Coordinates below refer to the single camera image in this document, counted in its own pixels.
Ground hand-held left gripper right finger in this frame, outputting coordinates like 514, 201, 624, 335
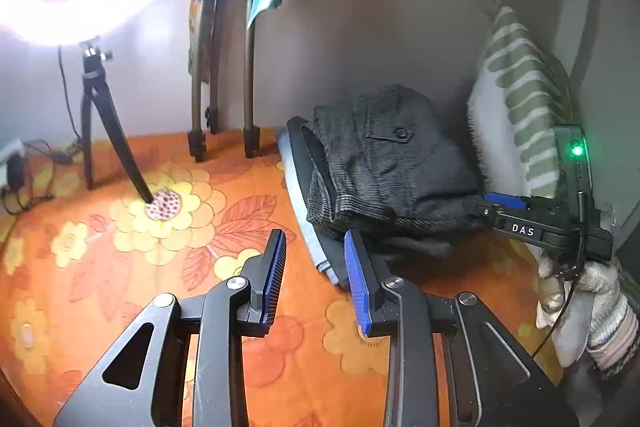
344, 230, 581, 427

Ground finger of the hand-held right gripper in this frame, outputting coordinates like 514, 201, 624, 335
462, 191, 528, 228

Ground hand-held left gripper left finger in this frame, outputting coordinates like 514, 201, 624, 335
52, 229, 288, 427

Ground grey checked pants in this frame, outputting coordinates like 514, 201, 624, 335
305, 84, 483, 240

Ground person's right forearm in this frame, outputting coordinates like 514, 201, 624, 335
587, 307, 640, 380

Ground folded dark pants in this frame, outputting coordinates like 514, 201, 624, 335
286, 116, 453, 290

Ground person's right hand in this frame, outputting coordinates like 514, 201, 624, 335
535, 252, 631, 368

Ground pale folded cloth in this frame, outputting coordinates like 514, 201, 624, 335
276, 127, 351, 290

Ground green striped white pillow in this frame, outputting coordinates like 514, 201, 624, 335
467, 4, 586, 202

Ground orange floral bed sheet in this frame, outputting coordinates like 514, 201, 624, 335
0, 127, 566, 427

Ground metal stand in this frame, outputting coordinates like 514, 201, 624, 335
189, 0, 281, 162

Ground black tripod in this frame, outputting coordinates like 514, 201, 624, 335
80, 39, 153, 202

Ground yellow patterned hanging cloth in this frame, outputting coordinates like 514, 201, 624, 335
187, 0, 213, 80

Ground black charger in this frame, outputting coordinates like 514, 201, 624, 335
7, 154, 28, 192

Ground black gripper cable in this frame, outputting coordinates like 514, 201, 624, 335
531, 189, 588, 360

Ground black charger cable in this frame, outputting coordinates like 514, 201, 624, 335
0, 139, 86, 215

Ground ring light cable with controller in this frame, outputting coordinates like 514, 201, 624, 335
56, 44, 85, 165

